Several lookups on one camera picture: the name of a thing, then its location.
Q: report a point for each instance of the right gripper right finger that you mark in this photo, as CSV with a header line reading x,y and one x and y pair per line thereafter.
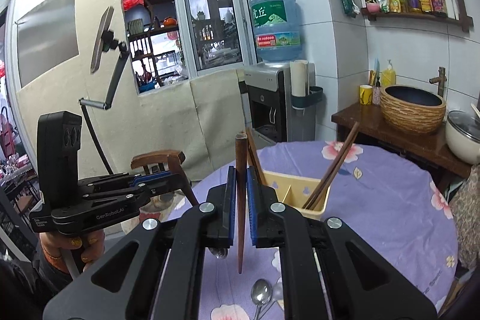
x,y
327,270

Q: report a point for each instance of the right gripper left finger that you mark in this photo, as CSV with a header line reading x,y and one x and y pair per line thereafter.
x,y
154,272

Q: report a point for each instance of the beige plastic utensil holder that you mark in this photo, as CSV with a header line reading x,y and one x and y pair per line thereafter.
x,y
294,191

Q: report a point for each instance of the left hand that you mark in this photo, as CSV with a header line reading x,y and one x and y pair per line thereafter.
x,y
53,243

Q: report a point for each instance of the purple floral tablecloth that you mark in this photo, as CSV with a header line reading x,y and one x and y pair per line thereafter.
x,y
388,201

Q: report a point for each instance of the metal spoon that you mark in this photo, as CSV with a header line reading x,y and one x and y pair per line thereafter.
x,y
261,294
277,295

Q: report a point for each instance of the wooden chair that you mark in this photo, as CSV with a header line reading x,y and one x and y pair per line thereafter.
x,y
166,160

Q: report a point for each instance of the floral cloth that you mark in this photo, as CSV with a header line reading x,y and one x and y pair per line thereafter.
x,y
465,209

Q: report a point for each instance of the dark wooden counter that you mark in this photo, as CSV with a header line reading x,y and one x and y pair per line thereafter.
x,y
432,148

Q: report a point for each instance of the woven pattern basin sink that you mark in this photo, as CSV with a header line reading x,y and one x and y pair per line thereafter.
x,y
412,110

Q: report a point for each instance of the cream frying pan with lid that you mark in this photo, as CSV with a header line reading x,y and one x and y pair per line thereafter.
x,y
462,135

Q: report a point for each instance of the yellow mug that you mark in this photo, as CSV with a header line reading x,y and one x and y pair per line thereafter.
x,y
366,93

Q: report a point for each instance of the yellow soap dispenser bottle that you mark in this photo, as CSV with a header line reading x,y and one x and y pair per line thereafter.
x,y
388,76

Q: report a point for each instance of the grey water dispenser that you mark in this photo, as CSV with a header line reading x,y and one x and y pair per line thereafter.
x,y
273,116

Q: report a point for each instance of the bronze faucet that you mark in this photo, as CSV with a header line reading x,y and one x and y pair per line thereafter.
x,y
440,80

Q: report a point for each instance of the green hanging packet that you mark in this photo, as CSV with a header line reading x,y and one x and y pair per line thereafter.
x,y
350,8

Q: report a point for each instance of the blue water jug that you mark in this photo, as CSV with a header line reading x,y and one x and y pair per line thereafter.
x,y
276,29

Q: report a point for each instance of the teal wall holder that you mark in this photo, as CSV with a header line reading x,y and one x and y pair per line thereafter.
x,y
313,97

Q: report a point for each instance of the window with metal frame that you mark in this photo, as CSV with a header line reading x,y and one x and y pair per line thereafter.
x,y
173,41

